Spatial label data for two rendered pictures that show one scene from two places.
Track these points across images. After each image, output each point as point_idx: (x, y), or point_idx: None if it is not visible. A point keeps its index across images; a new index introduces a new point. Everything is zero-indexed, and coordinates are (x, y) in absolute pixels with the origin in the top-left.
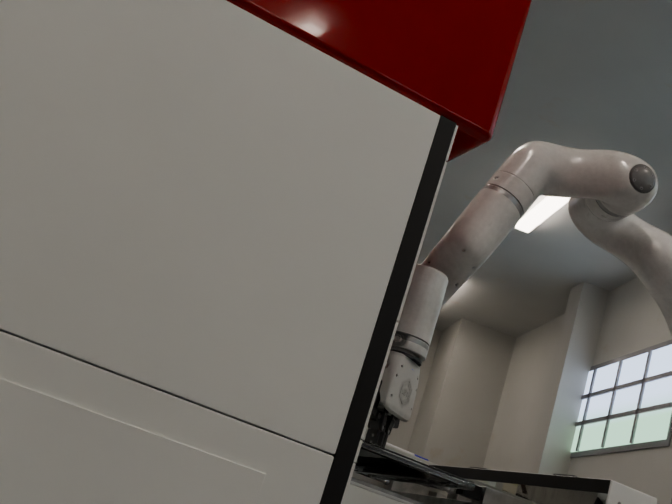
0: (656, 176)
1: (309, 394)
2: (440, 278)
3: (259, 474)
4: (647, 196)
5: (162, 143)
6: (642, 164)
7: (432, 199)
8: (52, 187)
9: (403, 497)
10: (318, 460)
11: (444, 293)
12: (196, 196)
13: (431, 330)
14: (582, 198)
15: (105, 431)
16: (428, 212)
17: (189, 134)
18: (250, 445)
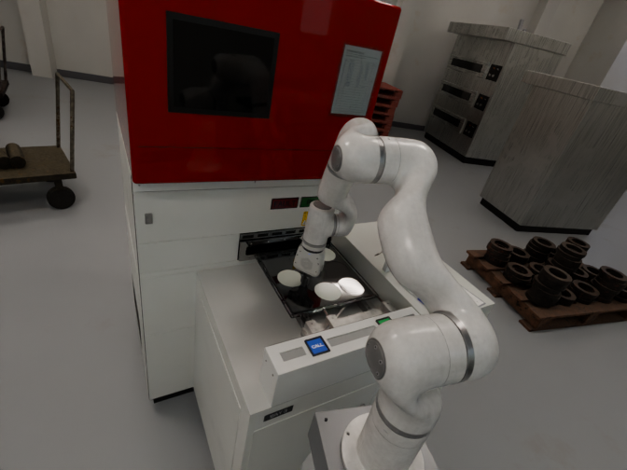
0: (346, 155)
1: (136, 257)
2: (312, 212)
3: (136, 272)
4: (341, 173)
5: (127, 186)
6: (337, 145)
7: (133, 206)
8: (127, 197)
9: None
10: (138, 274)
11: (318, 219)
12: (129, 200)
13: (311, 238)
14: None
15: (132, 252)
16: (133, 210)
17: (127, 184)
18: (136, 265)
